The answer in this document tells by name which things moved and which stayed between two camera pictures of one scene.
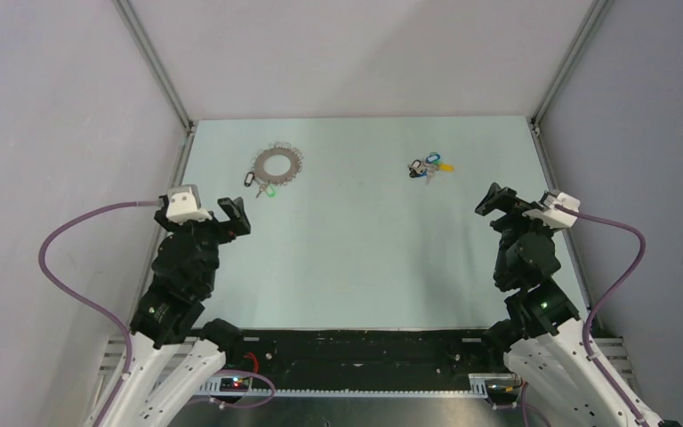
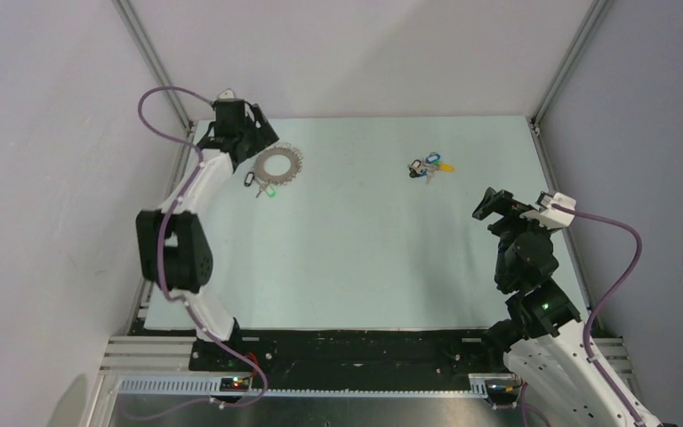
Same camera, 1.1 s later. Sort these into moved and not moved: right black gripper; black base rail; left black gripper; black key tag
Moved: left black gripper
Not moved: right black gripper; black key tag; black base rail
